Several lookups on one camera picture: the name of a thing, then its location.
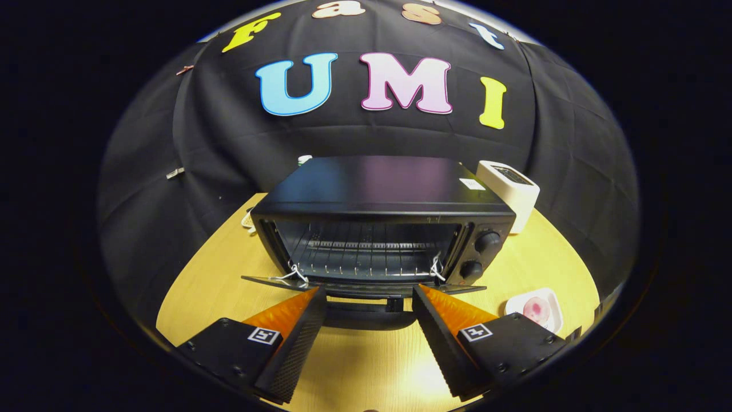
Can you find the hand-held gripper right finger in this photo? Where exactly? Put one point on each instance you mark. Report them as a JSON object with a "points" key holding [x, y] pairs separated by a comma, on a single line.
{"points": [[440, 343]]}

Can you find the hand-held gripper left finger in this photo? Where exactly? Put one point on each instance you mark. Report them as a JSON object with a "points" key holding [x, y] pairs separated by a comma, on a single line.
{"points": [[297, 343]]}

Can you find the pink ham slice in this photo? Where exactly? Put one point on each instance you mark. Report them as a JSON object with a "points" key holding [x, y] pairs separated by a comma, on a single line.
{"points": [[536, 310]]}

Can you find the white square plate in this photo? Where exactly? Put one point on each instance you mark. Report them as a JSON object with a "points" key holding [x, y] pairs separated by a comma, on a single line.
{"points": [[555, 309]]}

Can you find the black toaster oven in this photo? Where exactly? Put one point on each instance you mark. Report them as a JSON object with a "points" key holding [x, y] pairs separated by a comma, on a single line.
{"points": [[377, 183]]}

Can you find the white pop-up toaster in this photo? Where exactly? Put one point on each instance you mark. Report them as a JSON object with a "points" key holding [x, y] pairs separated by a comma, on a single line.
{"points": [[517, 197]]}

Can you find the white bottle cap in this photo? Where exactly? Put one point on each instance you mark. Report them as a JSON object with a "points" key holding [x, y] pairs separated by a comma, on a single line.
{"points": [[305, 159]]}

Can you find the small white clip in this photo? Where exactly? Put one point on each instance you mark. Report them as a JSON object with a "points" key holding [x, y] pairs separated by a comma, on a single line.
{"points": [[175, 173]]}

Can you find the small reddish clip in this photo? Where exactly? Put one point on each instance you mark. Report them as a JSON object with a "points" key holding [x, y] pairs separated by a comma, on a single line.
{"points": [[185, 70]]}

